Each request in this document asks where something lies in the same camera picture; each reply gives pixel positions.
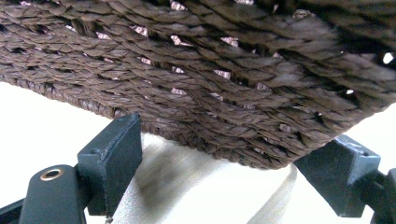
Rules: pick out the brown woven basket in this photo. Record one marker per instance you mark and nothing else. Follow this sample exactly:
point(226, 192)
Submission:
point(199, 81)

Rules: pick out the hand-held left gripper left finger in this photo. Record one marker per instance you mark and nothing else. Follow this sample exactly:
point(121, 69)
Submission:
point(115, 161)

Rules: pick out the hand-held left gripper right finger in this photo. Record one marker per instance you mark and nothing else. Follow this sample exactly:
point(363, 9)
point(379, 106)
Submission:
point(336, 177)

